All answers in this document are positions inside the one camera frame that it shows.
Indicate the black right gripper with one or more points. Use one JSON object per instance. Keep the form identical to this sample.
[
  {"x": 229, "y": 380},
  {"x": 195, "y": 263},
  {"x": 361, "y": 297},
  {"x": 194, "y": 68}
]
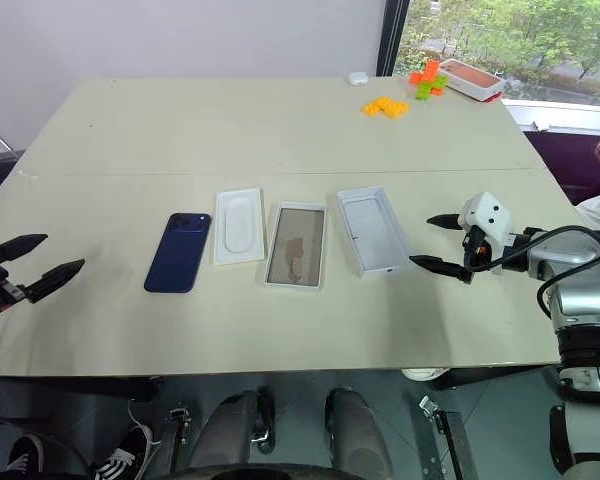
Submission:
[{"x": 482, "y": 252}]

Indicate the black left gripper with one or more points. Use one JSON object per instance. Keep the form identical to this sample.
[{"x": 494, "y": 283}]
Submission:
[{"x": 2, "y": 290}]

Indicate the dark blue smartphone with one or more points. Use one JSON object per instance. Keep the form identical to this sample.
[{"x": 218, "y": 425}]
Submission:
[{"x": 177, "y": 255}]

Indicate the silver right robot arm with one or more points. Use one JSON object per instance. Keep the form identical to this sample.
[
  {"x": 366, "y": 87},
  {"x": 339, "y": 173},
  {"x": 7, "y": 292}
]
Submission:
[{"x": 580, "y": 295}]

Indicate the white tray with orange interior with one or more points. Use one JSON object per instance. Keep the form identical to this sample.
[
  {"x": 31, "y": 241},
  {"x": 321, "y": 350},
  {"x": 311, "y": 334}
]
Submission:
[{"x": 472, "y": 80}]

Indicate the white shoe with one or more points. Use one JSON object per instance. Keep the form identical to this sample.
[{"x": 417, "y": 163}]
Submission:
[{"x": 425, "y": 373}]

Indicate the yellow toy brick cluster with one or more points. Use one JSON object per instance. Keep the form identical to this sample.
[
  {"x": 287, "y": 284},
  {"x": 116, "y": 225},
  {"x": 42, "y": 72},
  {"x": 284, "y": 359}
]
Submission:
[{"x": 386, "y": 107}]

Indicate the green toy brick stack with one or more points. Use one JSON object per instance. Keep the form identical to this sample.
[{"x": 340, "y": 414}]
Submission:
[{"x": 429, "y": 89}]

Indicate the orange toy brick stack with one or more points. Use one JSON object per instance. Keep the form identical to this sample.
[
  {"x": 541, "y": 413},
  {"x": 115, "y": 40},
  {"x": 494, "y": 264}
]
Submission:
[{"x": 426, "y": 72}]

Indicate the white window sill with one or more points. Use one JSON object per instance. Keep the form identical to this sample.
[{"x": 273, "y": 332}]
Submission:
[{"x": 560, "y": 115}]

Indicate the white earbuds case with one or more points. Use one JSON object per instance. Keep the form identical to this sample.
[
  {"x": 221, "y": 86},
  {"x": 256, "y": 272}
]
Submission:
[{"x": 358, "y": 78}]

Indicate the black bar with metal clamp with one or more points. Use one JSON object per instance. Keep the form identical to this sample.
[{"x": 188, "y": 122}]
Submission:
[
  {"x": 450, "y": 440},
  {"x": 175, "y": 440}
]

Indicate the white moulded insert tray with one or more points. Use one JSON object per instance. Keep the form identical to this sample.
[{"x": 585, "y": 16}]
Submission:
[{"x": 239, "y": 225}]

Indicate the dark rounded shape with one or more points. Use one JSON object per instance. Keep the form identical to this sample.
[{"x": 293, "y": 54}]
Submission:
[
  {"x": 355, "y": 435},
  {"x": 227, "y": 435}
]

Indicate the black sneaker with white stripes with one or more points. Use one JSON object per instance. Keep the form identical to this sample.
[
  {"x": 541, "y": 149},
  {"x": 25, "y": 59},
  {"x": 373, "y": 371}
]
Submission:
[{"x": 125, "y": 455}]

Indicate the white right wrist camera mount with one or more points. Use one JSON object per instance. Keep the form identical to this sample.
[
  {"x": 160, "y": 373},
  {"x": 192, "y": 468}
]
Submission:
[{"x": 487, "y": 212}]

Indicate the black window frame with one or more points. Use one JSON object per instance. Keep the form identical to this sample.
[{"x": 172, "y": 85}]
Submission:
[{"x": 391, "y": 35}]

